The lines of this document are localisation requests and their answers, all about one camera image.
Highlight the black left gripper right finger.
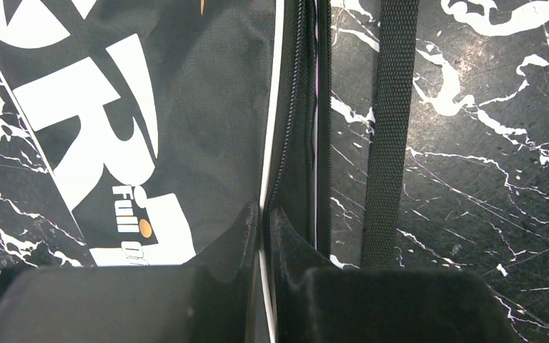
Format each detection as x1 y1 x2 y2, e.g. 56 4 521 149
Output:
269 209 515 342

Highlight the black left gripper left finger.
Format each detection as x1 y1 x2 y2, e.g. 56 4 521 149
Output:
0 202 259 342

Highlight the black racket bag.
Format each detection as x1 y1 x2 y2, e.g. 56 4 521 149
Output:
0 0 420 343

